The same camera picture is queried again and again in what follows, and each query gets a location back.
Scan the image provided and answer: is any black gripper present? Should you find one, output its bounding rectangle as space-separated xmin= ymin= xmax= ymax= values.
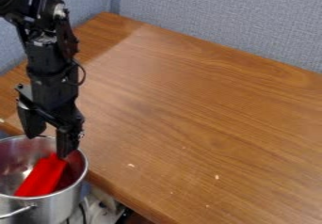
xmin=16 ymin=67 xmax=84 ymax=158

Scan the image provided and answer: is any metal pot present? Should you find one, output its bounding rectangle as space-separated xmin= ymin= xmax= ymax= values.
xmin=0 ymin=136 xmax=88 ymax=224

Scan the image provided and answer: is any red object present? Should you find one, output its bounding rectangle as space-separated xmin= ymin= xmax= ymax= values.
xmin=13 ymin=152 xmax=68 ymax=197

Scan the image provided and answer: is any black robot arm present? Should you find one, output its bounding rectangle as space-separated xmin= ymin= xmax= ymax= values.
xmin=0 ymin=0 xmax=85 ymax=157

